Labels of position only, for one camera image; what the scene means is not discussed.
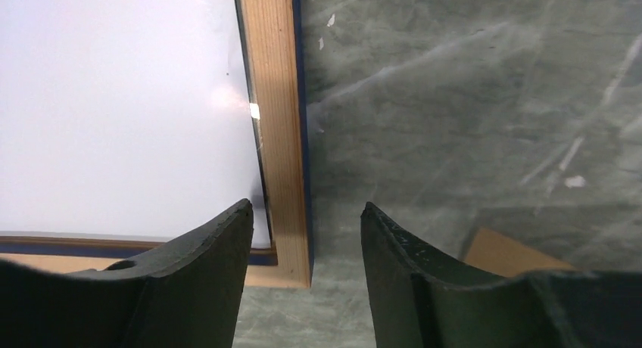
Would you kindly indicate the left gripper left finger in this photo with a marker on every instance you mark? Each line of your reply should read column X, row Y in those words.
column 184, row 293

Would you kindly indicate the glossy photo white borders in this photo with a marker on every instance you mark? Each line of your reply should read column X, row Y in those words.
column 125, row 119

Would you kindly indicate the brown cardboard backing board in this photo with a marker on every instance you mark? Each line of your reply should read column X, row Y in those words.
column 504, row 256

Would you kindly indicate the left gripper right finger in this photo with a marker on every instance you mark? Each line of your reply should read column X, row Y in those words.
column 421, row 297

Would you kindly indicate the brown wooden picture frame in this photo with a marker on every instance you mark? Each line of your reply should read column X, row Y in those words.
column 267, row 34

